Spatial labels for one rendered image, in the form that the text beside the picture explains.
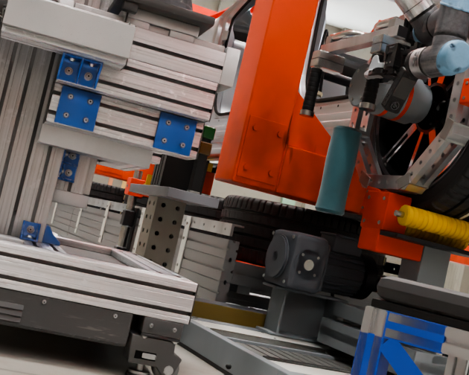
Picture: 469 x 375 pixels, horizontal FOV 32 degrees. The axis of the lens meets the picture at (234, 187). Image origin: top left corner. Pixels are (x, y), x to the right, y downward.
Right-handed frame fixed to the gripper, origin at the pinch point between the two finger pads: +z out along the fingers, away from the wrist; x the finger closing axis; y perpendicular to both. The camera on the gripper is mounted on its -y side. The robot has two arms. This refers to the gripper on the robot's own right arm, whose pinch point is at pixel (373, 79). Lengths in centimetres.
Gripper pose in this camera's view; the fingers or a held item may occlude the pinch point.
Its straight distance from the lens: 221.9
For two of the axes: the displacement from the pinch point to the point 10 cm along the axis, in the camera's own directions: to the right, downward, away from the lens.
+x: -8.9, -2.3, -3.8
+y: 2.2, -9.7, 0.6
